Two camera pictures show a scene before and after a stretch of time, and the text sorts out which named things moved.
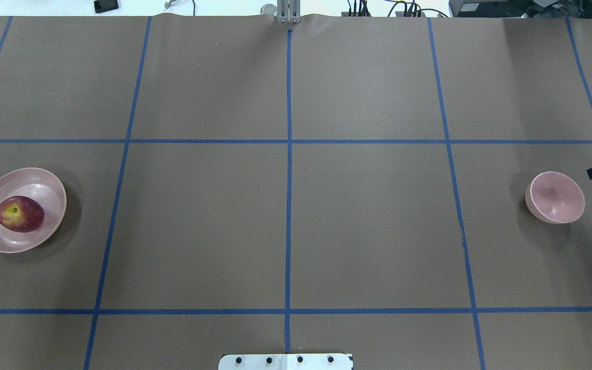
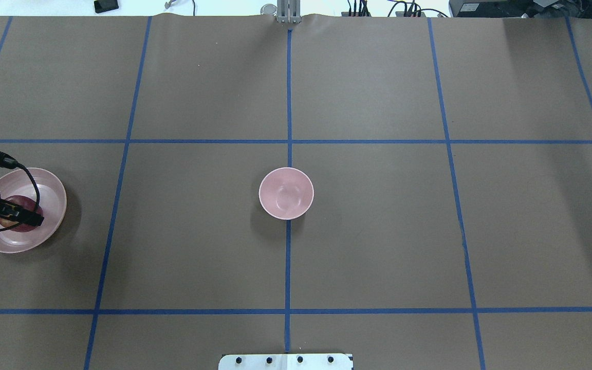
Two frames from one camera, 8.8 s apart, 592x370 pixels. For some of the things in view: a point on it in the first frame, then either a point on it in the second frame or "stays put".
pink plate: (37, 184) stays put
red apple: (20, 214) stays put
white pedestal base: (285, 362) stays put
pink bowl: (554, 198) → (286, 193)
